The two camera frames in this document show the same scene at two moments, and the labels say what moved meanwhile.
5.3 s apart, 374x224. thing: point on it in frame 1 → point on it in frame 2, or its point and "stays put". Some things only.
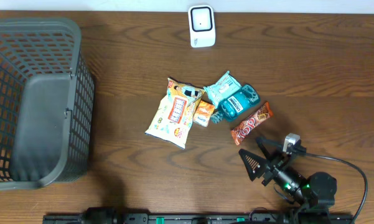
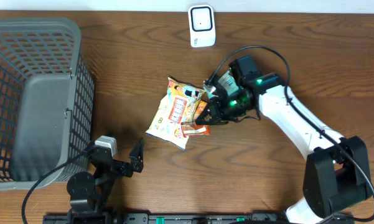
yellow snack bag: (172, 119) stays put
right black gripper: (270, 165) → (218, 116)
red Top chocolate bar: (243, 130) → (195, 130)
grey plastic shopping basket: (40, 94) stays put
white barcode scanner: (201, 25) stays put
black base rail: (198, 218) stays put
